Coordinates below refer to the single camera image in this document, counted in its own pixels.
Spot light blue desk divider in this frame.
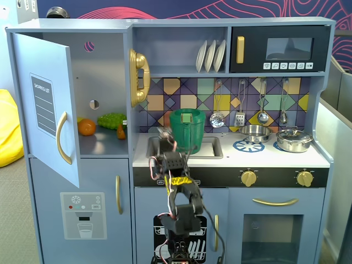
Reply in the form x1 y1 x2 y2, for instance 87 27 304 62
316 93 352 243

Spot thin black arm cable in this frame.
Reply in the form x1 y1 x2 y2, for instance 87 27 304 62
202 205 227 264

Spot open steel toy pot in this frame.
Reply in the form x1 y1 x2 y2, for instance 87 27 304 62
239 124 273 143

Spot green toy grapes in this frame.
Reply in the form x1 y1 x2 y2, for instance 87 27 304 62
97 112 128 129

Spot yellow beanbag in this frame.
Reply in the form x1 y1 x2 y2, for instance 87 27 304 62
0 89 25 168

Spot white toy plate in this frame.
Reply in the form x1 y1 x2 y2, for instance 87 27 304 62
213 40 227 73
195 40 208 73
205 40 217 73

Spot black dome object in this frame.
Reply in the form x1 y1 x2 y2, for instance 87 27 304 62
46 7 68 19

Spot steel toy spoon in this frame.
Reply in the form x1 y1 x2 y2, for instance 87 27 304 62
279 79 289 124

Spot gold toy telephone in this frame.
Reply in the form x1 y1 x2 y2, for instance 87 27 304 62
129 48 151 108

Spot blue wooden toy kitchen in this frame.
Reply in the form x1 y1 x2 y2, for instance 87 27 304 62
5 16 337 264

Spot toy oven window door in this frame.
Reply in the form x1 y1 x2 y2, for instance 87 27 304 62
228 188 327 264

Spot lidded steel toy pot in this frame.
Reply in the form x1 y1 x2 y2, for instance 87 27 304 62
276 126 314 153

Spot gold stove knob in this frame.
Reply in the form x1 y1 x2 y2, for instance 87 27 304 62
241 170 258 188
296 170 314 188

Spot steel slotted spatula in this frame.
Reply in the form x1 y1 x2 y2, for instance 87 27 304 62
234 79 246 127

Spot steel slotted skimmer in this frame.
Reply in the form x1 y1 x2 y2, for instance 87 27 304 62
210 79 226 129

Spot steel toy ladle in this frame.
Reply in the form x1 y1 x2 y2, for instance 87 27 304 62
257 79 270 124

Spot grey toy sink basin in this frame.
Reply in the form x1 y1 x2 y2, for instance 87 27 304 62
146 136 223 160

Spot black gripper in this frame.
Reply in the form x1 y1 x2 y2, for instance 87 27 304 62
158 137 178 155

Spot orange toy fruit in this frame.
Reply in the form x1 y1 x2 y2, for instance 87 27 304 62
78 118 97 136

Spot dishwasher print door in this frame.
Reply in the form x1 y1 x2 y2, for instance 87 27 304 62
134 187 229 264

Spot shopping list cabinet door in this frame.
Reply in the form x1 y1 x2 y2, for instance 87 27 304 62
11 32 81 189

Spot water dispenser print door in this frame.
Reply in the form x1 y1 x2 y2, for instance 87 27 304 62
29 158 130 264

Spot black toy microwave door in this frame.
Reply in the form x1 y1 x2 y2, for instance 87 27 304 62
230 26 331 73

